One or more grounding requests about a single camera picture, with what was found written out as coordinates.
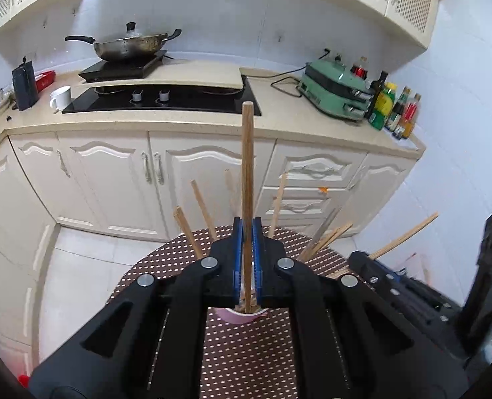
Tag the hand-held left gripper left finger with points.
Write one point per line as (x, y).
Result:
(238, 253)

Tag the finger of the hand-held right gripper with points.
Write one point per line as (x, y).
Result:
(429, 320)
(375, 270)

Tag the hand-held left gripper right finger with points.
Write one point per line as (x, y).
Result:
(257, 253)

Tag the slim wooden chopstick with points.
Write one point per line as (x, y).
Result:
(248, 174)
(408, 235)

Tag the bunch of wooden chopsticks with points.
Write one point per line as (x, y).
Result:
(278, 203)

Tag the pink cylindrical cup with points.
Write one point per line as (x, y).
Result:
(233, 316)

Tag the cream carved drawer front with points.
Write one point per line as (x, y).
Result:
(300, 208)
(316, 170)

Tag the cream kitchen base cabinet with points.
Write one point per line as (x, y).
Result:
(104, 183)

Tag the black glass gas hob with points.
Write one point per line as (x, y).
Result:
(212, 104)

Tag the dark soy sauce bottle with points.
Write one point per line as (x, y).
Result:
(397, 112)

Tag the green bottle with yellow cap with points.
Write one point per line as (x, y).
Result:
(384, 108)

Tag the dark oil bottle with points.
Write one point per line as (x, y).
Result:
(377, 95)

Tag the green electric grill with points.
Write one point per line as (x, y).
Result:
(329, 87)

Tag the cream cutting board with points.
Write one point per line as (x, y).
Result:
(196, 75)

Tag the red soda bottle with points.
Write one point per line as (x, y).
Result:
(359, 70)

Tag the black induction cooker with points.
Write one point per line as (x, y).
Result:
(121, 70)

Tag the white mug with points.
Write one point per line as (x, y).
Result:
(61, 97)

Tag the red plastic object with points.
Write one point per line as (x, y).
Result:
(25, 381)

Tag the red box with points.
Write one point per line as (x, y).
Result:
(45, 79)

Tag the black rectangular canister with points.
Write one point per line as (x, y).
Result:
(25, 87)

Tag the wall power socket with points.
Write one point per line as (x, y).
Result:
(331, 55)

